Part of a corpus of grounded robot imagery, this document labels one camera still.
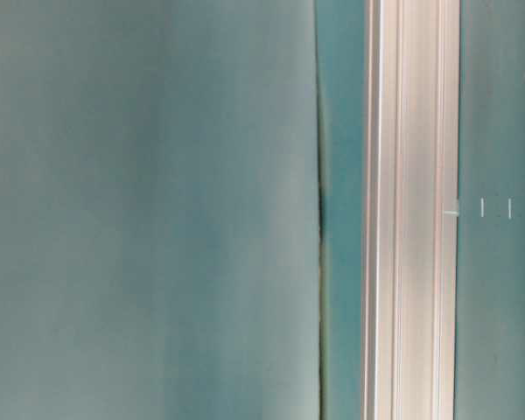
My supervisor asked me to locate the silver aluminium extrusion rail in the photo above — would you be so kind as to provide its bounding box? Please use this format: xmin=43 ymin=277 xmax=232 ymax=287
xmin=361 ymin=1 xmax=460 ymax=419

